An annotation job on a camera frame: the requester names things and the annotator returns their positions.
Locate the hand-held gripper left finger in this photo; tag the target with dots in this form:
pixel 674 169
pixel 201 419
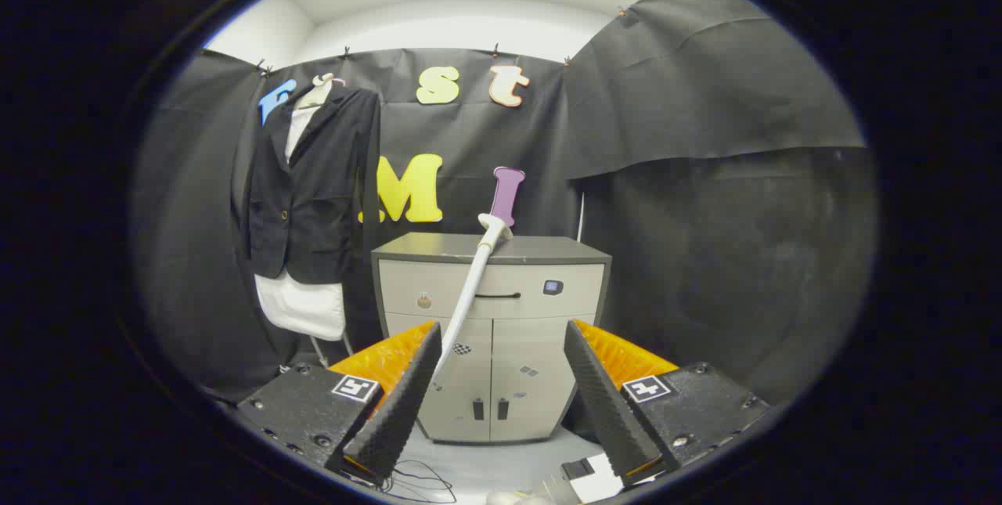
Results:
pixel 403 403

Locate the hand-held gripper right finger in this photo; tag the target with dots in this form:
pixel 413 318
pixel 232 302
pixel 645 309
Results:
pixel 607 403

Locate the white garment steamer head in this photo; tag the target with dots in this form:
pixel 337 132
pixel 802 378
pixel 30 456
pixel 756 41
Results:
pixel 470 293

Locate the white shirt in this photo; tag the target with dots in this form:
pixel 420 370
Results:
pixel 301 305

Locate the black suit jacket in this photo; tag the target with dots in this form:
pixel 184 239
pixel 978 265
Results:
pixel 313 200

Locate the cream garment hanger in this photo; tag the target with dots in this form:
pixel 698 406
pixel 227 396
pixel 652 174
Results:
pixel 317 90

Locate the grey cabinet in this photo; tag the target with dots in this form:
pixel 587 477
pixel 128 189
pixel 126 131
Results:
pixel 517 364

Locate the metal stand with white base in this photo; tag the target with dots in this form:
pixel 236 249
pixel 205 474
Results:
pixel 317 350

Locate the thin white rod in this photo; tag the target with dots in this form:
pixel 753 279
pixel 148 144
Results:
pixel 581 219

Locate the black backdrop cloth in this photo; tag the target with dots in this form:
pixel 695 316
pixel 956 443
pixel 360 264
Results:
pixel 704 215

